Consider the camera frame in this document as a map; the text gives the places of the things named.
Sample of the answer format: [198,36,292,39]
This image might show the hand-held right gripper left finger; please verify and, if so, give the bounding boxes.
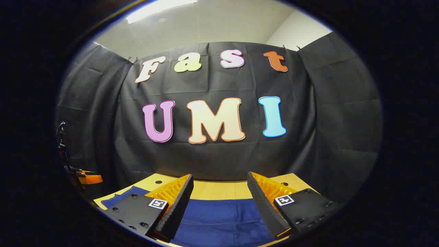
[103,174,194,242]

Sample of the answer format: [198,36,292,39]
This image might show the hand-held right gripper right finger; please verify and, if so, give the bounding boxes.
[247,172,338,240]

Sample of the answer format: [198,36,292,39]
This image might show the blue denim jeans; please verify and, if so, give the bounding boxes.
[100,186,275,247]

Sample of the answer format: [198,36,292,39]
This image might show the black backdrop cloth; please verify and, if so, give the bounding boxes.
[55,32,383,203]

